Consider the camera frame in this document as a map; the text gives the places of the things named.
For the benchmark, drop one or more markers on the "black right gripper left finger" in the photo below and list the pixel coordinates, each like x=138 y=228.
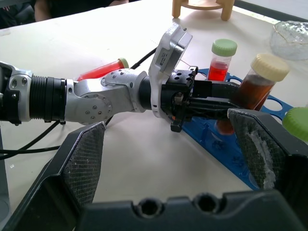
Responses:
x=79 y=163

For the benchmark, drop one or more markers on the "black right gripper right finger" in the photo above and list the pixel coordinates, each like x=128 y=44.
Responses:
x=267 y=149

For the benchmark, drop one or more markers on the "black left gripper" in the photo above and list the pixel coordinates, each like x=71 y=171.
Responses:
x=178 y=91

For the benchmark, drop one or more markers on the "brown liquid tube cream cap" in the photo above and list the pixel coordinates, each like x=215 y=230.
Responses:
x=255 y=93

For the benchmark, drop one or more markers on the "green capped test tube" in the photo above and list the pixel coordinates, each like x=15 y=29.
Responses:
x=297 y=125

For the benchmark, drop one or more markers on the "blue test tube rack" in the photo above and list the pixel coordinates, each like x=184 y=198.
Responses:
x=216 y=149

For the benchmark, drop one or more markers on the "red liquid tube green cap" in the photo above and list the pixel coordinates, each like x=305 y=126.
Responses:
x=219 y=69

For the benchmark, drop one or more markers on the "light wooden stand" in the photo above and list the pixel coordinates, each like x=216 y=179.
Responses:
x=225 y=9

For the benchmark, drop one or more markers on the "red liquid tube cream cap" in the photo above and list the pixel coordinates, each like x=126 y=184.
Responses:
x=101 y=71

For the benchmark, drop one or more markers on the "person in dark clothes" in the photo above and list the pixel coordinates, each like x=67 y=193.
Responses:
x=60 y=7

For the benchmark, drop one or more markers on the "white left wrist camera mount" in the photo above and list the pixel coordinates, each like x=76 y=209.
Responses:
x=166 y=55

